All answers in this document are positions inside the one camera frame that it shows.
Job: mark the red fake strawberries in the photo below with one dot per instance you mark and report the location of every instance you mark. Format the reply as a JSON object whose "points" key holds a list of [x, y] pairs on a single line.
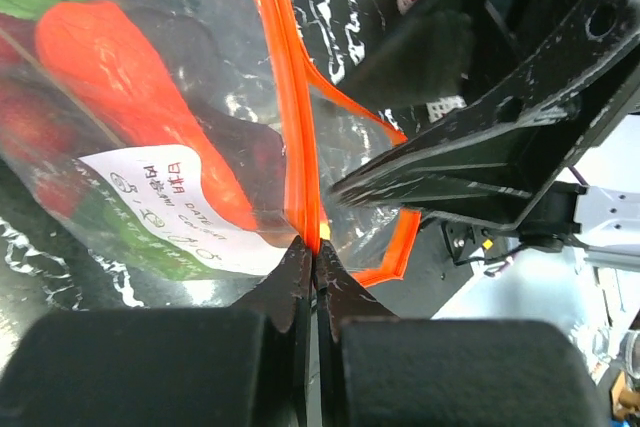
{"points": [[41, 128]]}

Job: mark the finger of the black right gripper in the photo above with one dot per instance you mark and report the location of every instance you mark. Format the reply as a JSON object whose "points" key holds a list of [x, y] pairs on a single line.
{"points": [[423, 55], [490, 163]]}

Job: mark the green fake grapes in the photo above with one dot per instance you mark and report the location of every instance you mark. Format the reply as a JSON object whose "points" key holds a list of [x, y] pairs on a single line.
{"points": [[116, 233]]}

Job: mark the clear zip top bag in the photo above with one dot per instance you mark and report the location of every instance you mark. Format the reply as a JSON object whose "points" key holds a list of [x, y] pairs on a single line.
{"points": [[287, 62]]}

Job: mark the red fake tomato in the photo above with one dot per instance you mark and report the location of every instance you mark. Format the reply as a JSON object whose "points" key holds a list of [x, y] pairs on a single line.
{"points": [[105, 60]]}

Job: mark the dark purple fake fruit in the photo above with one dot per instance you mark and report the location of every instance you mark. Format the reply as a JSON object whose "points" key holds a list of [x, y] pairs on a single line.
{"points": [[254, 151]]}

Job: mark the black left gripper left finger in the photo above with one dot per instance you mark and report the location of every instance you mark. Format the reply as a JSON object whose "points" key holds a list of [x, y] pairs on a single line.
{"points": [[283, 300]]}

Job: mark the white plastic basket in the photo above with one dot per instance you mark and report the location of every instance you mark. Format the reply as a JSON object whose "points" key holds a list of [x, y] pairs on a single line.
{"points": [[441, 107]]}

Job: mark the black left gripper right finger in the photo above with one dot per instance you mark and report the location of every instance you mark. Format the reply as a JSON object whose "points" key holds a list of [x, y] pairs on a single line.
{"points": [[340, 297]]}

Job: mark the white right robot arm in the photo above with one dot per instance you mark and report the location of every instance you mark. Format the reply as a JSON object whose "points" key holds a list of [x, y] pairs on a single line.
{"points": [[591, 217]]}

